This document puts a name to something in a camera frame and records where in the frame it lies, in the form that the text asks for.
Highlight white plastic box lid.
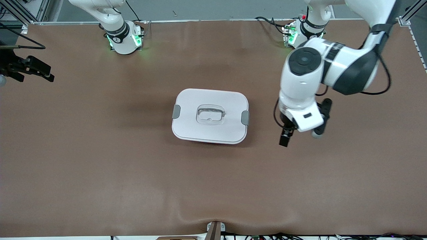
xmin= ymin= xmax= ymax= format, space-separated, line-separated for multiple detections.
xmin=171 ymin=88 xmax=250 ymax=144

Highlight aluminium frame profile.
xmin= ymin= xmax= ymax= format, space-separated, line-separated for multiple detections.
xmin=0 ymin=0 xmax=50 ymax=34
xmin=398 ymin=0 xmax=427 ymax=26

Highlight black arm base cable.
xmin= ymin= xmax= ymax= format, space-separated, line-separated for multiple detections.
xmin=255 ymin=16 xmax=291 ymax=36
xmin=125 ymin=0 xmax=142 ymax=22

